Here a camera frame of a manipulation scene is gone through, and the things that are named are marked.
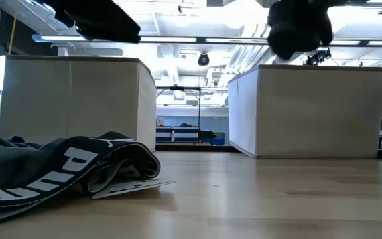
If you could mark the black garment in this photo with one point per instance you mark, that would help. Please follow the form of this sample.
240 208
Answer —
297 30

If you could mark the underwear with black lettered waistband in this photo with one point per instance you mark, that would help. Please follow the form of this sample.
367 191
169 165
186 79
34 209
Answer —
45 166

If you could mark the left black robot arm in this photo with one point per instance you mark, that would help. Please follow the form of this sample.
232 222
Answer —
98 20

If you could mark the blue white striped box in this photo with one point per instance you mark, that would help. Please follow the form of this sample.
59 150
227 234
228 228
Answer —
186 134
164 134

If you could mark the black background item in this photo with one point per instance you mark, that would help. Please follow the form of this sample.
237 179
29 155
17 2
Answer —
207 134

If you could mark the black folding table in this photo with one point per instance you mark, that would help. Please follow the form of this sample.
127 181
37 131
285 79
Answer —
177 88

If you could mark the overhead light bar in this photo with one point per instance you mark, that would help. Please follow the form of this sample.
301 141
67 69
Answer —
211 40

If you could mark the beige fabric storage bin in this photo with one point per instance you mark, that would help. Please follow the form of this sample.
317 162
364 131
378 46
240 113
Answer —
78 99
310 109

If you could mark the black ceiling-mounted device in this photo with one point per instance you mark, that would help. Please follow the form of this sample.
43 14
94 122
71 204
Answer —
317 57

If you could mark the black ceiling camera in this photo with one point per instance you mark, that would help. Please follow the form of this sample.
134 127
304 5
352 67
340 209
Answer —
203 59

